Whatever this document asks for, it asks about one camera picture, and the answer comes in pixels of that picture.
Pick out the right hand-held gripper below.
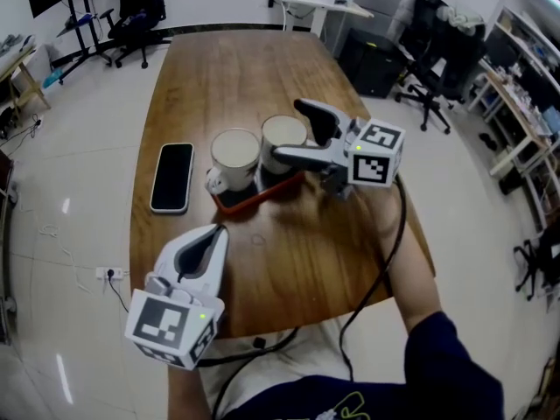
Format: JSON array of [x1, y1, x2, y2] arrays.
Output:
[[273, 98, 406, 201]]

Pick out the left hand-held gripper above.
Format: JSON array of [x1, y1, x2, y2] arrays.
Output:
[[124, 224, 230, 370]]

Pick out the white mug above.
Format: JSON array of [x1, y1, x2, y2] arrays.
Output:
[[205, 128, 262, 194], [260, 115, 309, 177]]

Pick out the person's right forearm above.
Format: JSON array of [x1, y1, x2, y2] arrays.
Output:
[[356, 184, 444, 336]]

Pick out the person's left forearm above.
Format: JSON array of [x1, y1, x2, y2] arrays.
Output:
[[167, 363, 207, 420]]

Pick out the orange coaster tray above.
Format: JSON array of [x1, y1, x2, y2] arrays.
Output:
[[211, 169, 307, 216]]

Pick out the black mini cabinet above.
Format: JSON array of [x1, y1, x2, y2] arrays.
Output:
[[339, 27, 408, 100]]

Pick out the black smartphone in white case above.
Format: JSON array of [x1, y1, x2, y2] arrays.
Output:
[[149, 142, 195, 214]]

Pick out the white desk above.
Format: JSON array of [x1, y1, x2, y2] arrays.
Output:
[[266, 0, 375, 43]]

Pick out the person's white clothing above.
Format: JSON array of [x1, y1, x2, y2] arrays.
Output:
[[199, 311, 410, 415]]

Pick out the pile of light clothes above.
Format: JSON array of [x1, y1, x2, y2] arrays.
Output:
[[435, 4, 486, 30]]

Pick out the black floor bin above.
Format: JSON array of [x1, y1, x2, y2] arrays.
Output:
[[498, 175, 522, 196]]

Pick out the wooden workbench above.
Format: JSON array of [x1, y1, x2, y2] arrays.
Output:
[[467, 59, 560, 231]]

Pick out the white shelving rack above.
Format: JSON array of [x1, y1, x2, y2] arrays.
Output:
[[483, 0, 560, 117]]

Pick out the wooden side table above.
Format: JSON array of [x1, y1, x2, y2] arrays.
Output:
[[0, 44, 53, 117]]

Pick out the person's navy shirt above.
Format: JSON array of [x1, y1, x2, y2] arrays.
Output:
[[257, 311, 507, 420]]

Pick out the grey crumpled clothes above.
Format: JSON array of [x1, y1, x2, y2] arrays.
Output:
[[0, 32, 36, 54]]

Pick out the black power cord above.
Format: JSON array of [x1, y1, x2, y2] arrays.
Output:
[[104, 269, 132, 312]]

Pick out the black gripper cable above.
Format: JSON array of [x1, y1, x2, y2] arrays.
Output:
[[339, 175, 408, 383], [199, 325, 301, 420]]

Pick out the white floor cable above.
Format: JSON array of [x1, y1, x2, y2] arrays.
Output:
[[37, 223, 100, 299]]

